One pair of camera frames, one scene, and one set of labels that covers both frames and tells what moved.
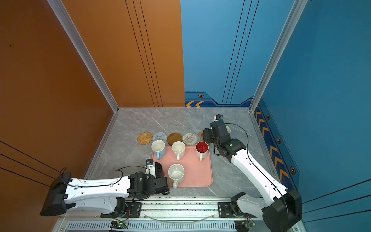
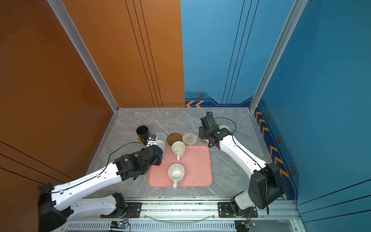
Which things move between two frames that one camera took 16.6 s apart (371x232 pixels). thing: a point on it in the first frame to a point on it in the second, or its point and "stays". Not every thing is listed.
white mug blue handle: (158, 147) stays
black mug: (158, 168) to (143, 133)
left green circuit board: (118, 224) stays
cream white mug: (178, 149) stays
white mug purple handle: (228, 129) stays
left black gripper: (161, 178) to (159, 161)
